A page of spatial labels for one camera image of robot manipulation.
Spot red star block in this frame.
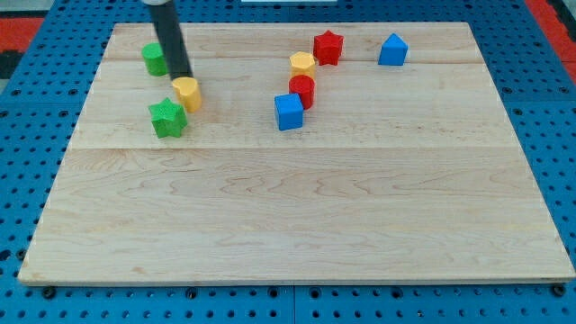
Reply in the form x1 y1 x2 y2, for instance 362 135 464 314
313 30 344 66

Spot yellow heart block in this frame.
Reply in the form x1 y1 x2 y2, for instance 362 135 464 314
172 76 202 113

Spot green star block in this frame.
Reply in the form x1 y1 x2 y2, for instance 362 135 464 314
148 97 187 139

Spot light wooden board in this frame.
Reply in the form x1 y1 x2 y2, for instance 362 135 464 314
19 22 575 287

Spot blue cube block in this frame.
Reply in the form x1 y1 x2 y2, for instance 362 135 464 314
274 94 304 131

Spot red cylinder block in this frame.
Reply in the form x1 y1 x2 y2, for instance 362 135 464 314
288 75 315 110

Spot yellow hexagon block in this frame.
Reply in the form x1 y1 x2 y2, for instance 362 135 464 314
289 51 316 79

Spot blue triangular prism block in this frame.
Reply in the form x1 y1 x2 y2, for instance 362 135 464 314
378 33 409 66

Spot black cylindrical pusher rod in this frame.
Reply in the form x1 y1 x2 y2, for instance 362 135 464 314
142 0 194 80

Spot green cylinder block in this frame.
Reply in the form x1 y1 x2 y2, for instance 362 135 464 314
141 42 167 77

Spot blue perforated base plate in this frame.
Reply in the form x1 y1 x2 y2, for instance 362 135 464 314
1 0 575 323

